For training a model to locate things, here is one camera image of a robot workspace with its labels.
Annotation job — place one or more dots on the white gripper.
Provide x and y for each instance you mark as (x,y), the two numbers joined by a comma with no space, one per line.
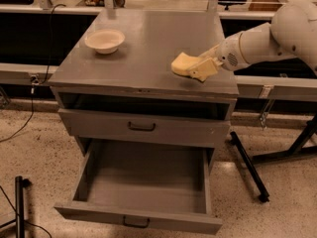
(228,56)

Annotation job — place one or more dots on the yellow sponge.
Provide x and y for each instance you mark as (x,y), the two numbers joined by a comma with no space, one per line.
(183,64)

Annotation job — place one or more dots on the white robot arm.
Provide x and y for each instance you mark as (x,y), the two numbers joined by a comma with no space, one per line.
(292,33)

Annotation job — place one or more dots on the grey closed upper drawer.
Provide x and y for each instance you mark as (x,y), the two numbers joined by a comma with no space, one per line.
(169,130)

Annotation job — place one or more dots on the grey drawer cabinet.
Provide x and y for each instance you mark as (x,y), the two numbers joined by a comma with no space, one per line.
(137,78)

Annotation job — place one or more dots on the grey open lower drawer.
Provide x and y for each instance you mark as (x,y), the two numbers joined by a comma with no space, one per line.
(167,184)

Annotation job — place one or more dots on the white bowl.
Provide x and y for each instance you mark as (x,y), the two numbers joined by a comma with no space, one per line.
(105,41)

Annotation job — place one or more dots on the black stand left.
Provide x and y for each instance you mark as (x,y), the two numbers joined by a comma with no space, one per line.
(18,219)

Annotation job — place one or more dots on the black upper drawer handle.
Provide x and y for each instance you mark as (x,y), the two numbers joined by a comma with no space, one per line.
(143,128)

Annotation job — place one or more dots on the black drawer handle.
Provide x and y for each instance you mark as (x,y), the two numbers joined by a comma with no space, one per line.
(143,128)
(141,223)

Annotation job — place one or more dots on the black lower drawer handle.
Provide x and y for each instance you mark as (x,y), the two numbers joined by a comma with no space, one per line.
(141,223)

